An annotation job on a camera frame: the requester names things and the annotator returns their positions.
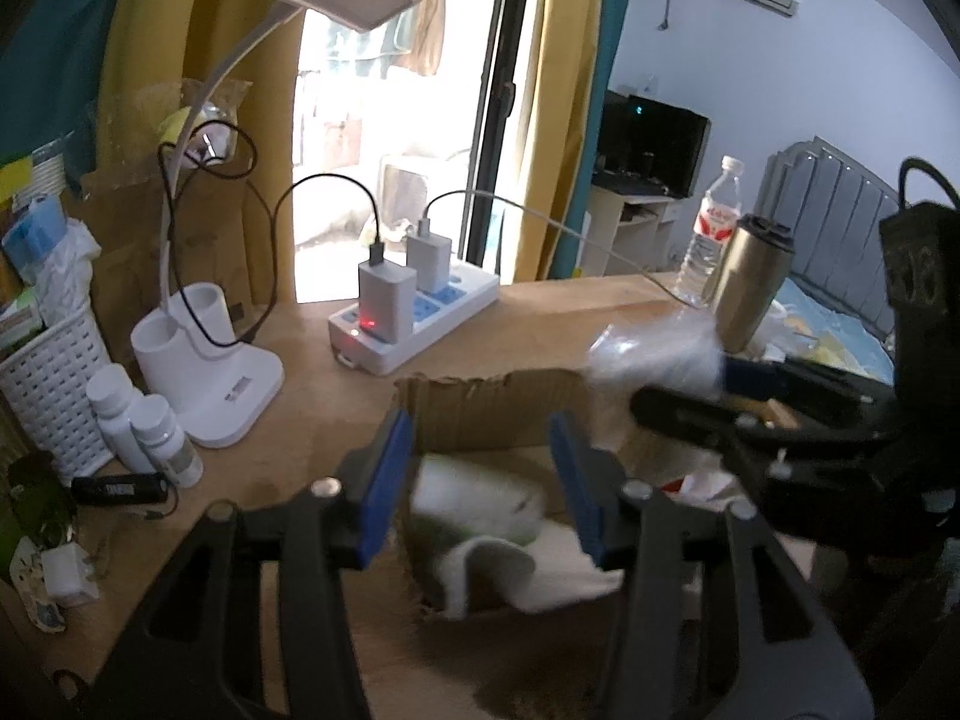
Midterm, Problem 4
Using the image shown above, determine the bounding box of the black flashlight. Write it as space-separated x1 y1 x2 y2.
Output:
71 474 170 508

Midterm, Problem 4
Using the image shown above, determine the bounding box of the white woven basket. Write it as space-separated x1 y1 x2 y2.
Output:
0 304 113 481

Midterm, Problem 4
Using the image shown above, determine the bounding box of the white plastic bag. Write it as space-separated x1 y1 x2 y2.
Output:
30 217 102 331

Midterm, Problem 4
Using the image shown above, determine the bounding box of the green glass item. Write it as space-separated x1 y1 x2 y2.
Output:
0 457 80 563

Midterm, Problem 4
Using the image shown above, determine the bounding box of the white grey sock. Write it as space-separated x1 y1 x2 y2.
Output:
442 532 538 620

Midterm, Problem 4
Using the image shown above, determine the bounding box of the white green small box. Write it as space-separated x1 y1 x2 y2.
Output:
0 285 46 350

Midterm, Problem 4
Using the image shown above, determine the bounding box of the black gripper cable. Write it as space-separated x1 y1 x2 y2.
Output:
898 157 960 211

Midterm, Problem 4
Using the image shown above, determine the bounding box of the dark sliding door frame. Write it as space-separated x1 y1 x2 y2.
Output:
461 0 545 271

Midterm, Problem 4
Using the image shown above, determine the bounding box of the white power strip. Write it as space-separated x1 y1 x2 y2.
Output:
328 262 501 376

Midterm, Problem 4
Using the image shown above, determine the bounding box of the white cable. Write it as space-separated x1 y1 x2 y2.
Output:
418 191 710 310

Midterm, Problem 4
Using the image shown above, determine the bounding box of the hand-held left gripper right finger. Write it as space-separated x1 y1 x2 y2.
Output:
547 412 877 720

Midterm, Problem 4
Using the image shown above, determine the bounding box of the black monitor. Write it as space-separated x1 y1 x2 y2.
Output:
600 90 712 200

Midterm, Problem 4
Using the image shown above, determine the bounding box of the clear water bottle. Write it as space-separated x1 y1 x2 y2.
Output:
675 155 746 308

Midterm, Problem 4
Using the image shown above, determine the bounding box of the grey padded headboard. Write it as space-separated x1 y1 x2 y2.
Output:
757 136 901 338

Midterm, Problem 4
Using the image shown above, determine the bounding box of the hanging tan shirt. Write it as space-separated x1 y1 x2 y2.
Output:
394 0 458 77

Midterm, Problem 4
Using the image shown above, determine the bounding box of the white pill bottle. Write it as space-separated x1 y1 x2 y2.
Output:
131 394 205 488
86 364 151 473

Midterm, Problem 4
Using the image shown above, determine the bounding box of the white cube adapter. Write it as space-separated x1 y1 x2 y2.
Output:
41 544 102 608

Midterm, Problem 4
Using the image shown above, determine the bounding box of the yellow duck toy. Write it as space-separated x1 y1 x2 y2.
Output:
161 105 218 148

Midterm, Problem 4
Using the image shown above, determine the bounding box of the crumpled white tissue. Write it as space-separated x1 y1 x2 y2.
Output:
622 435 751 515

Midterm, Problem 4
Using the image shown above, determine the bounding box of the clear plastic bag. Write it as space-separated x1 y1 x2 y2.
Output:
585 311 726 400

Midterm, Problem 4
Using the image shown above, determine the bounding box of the small white desk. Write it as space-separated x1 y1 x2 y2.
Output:
581 184 691 278

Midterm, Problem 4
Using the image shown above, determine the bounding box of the white outdoor appliance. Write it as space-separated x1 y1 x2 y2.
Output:
375 154 451 230

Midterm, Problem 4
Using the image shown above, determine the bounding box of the cardboard box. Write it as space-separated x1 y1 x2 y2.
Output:
394 369 601 616

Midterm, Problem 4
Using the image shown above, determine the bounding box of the white charger with black cable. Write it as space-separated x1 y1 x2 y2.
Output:
358 261 417 343

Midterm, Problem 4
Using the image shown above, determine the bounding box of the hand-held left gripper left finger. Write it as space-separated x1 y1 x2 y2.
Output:
94 407 415 720

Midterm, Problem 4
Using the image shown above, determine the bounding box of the white desk lamp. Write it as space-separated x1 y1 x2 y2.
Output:
131 0 425 451

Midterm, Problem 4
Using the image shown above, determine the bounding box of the yellow green sponge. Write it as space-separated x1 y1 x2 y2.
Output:
0 139 68 200

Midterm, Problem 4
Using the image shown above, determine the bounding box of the brown paper bag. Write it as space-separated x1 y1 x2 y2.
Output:
79 79 301 361

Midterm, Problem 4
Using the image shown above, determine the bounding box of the hanging teal towel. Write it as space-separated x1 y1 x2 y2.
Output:
322 11 406 65

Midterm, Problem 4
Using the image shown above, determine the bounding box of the white tissue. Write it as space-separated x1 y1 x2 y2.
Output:
409 457 546 541
622 435 751 515

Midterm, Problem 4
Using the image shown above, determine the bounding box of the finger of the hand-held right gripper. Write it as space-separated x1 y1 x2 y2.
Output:
628 384 792 485
720 356 897 428

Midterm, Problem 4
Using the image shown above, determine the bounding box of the yellow curtain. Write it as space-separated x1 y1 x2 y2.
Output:
94 0 305 308
510 0 610 282

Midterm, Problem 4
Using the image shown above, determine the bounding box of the blue bedding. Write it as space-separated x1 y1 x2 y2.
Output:
780 277 897 383

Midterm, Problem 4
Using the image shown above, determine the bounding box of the steel tumbler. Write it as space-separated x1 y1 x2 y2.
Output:
709 214 796 355

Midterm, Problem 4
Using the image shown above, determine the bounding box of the small figurine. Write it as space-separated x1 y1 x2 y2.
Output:
11 536 68 631

